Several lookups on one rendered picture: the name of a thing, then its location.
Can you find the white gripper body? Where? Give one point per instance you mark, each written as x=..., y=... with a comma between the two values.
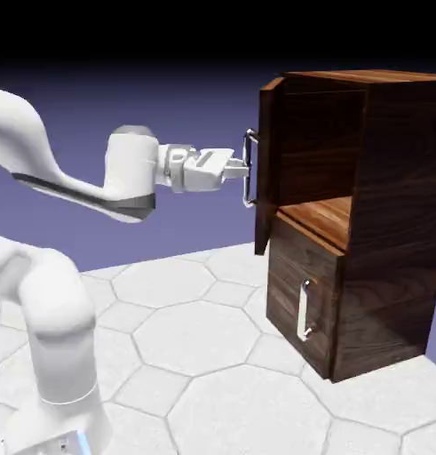
x=203, y=170

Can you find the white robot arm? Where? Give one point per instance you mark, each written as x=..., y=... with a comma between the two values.
x=130, y=163

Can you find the dark wood hinged cabinet door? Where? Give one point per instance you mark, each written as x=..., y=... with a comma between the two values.
x=265, y=170

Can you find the dark wood cabinet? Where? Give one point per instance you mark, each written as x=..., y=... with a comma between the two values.
x=391, y=213

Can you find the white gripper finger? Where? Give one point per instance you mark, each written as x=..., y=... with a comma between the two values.
x=235, y=162
x=235, y=173

